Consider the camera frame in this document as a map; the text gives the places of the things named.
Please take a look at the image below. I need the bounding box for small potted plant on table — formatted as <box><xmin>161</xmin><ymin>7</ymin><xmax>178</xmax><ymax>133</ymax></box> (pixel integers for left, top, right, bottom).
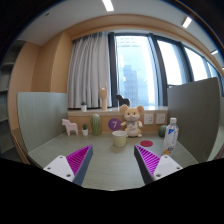
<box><xmin>82</xmin><ymin>123</ymin><xmax>88</xmax><ymax>136</ymax></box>

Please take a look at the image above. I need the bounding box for purple number seven disc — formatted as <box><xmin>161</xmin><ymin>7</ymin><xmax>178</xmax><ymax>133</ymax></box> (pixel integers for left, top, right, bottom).
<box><xmin>108</xmin><ymin>118</ymin><xmax>121</xmax><ymax>131</ymax></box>

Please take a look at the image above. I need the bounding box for tall green cactus ornament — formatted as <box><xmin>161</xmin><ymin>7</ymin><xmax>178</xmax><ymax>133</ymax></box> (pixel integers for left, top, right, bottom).
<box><xmin>91</xmin><ymin>114</ymin><xmax>101</xmax><ymax>136</ymax></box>

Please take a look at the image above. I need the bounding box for grey shelving unit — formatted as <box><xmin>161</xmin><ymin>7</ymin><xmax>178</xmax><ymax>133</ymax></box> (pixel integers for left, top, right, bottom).
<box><xmin>0</xmin><ymin>40</ymin><xmax>25</xmax><ymax>157</ymax></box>

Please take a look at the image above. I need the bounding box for small potted plant on sill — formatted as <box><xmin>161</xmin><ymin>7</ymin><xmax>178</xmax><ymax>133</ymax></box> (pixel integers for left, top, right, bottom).
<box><xmin>81</xmin><ymin>101</ymin><xmax>87</xmax><ymax>112</ymax></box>

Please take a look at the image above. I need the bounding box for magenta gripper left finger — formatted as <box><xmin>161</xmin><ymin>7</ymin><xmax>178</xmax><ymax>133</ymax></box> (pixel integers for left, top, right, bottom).
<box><xmin>44</xmin><ymin>145</ymin><xmax>93</xmax><ymax>186</ymax></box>

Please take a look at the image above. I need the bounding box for round green cactus ornament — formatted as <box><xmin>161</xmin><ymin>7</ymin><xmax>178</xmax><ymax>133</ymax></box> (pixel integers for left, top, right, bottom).
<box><xmin>158</xmin><ymin>125</ymin><xmax>167</xmax><ymax>137</ymax></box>

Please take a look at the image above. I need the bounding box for white wall socket right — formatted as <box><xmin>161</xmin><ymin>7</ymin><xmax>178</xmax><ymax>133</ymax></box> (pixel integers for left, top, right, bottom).
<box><xmin>156</xmin><ymin>114</ymin><xmax>166</xmax><ymax>124</ymax></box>

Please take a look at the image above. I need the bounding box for pale yellow cup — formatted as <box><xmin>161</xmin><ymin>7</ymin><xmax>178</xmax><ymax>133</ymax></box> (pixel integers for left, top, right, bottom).
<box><xmin>112</xmin><ymin>130</ymin><xmax>127</xmax><ymax>147</ymax></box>

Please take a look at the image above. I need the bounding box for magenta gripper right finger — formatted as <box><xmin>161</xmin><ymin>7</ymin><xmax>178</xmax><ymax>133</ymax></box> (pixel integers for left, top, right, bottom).
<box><xmin>134</xmin><ymin>145</ymin><xmax>182</xmax><ymax>184</ymax></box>

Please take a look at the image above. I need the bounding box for wooden hand sculpture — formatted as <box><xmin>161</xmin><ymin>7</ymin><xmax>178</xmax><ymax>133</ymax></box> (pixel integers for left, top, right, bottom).
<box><xmin>99</xmin><ymin>86</ymin><xmax>108</xmax><ymax>110</ymax></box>

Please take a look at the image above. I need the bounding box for plush mouse toy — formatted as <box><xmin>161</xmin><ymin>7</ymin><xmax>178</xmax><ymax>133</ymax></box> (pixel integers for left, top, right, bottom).
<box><xmin>120</xmin><ymin>104</ymin><xmax>144</xmax><ymax>137</ymax></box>

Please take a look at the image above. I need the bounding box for left grey partition panel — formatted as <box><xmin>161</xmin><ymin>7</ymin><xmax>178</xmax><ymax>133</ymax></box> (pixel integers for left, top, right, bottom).
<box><xmin>17</xmin><ymin>92</ymin><xmax>68</xmax><ymax>152</ymax></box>

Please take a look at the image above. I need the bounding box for white wall socket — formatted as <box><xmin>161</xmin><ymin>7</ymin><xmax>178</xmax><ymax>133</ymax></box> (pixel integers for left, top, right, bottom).
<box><xmin>156</xmin><ymin>114</ymin><xmax>166</xmax><ymax>124</ymax></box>
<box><xmin>144</xmin><ymin>114</ymin><xmax>154</xmax><ymax>125</ymax></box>

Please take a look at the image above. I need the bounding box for grey partition panel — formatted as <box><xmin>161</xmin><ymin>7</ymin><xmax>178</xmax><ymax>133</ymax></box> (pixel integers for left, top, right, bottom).
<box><xmin>17</xmin><ymin>92</ymin><xmax>68</xmax><ymax>152</ymax></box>
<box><xmin>167</xmin><ymin>78</ymin><xmax>221</xmax><ymax>162</ymax></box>

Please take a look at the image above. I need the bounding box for black animal figurine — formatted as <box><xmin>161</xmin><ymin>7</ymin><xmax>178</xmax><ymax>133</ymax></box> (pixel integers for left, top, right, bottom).
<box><xmin>116</xmin><ymin>94</ymin><xmax>130</xmax><ymax>106</ymax></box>

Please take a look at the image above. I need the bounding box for right grey partition panel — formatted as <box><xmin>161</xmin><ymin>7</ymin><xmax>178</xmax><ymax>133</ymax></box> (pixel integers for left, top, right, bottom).
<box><xmin>167</xmin><ymin>78</ymin><xmax>221</xmax><ymax>162</ymax></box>

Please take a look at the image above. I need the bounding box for grey curtain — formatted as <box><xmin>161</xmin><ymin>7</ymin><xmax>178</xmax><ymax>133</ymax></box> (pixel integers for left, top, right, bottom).
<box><xmin>67</xmin><ymin>32</ymin><xmax>110</xmax><ymax>109</ymax></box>

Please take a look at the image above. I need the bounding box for white wall socket left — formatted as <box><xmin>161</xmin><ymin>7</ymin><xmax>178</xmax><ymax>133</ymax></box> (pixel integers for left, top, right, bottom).
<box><xmin>144</xmin><ymin>114</ymin><xmax>154</xmax><ymax>125</ymax></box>

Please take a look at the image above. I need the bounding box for clear plastic water bottle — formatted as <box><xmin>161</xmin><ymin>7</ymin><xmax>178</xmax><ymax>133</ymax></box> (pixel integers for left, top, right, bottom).
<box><xmin>163</xmin><ymin>117</ymin><xmax>179</xmax><ymax>155</ymax></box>

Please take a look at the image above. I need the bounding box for red round coaster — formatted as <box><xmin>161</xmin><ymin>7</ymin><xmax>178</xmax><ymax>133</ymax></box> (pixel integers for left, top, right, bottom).
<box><xmin>140</xmin><ymin>140</ymin><xmax>153</xmax><ymax>147</ymax></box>

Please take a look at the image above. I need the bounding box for pink toy horse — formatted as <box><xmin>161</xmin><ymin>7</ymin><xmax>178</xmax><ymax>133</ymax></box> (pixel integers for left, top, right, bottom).
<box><xmin>62</xmin><ymin>119</ymin><xmax>78</xmax><ymax>135</ymax></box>

